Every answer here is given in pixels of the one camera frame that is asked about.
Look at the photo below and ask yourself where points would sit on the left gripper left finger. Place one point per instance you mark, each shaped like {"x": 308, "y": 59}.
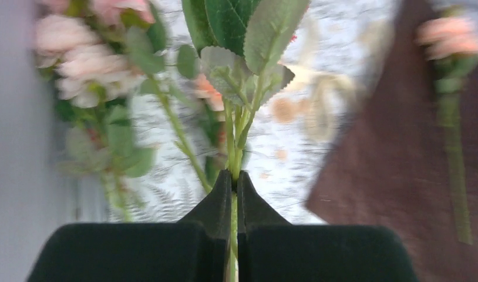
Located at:
{"x": 195, "y": 248}

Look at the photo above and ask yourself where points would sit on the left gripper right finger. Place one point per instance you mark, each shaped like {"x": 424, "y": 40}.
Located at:
{"x": 272, "y": 249}

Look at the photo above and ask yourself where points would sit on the dark red wrapping paper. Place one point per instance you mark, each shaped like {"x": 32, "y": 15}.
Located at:
{"x": 390, "y": 167}

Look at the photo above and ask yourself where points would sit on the green leafy flower stem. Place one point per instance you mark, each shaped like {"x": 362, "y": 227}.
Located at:
{"x": 240, "y": 44}

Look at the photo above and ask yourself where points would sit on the pink fake flower bunch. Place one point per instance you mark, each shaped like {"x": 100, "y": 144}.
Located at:
{"x": 100, "y": 55}

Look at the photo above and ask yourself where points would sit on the single pink fake rose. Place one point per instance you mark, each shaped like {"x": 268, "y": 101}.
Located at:
{"x": 451, "y": 44}

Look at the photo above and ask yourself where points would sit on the floral patterned table mat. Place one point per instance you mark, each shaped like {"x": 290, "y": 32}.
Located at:
{"x": 282, "y": 161}

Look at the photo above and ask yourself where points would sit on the cream ribbon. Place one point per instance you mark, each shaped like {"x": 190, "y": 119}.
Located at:
{"x": 320, "y": 121}

